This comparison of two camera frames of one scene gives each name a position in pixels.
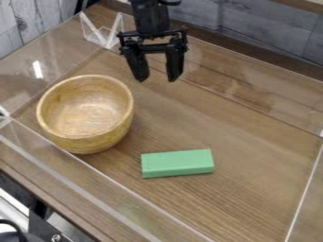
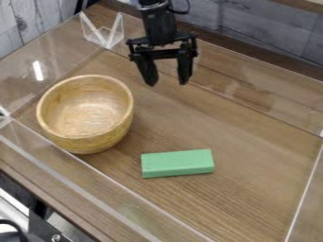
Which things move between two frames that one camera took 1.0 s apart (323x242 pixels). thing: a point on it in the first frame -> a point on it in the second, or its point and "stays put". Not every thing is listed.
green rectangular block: x=176 y=163 stays put
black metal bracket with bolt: x=41 y=231 stays put
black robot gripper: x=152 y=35 -> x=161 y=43
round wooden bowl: x=84 y=111 stays put
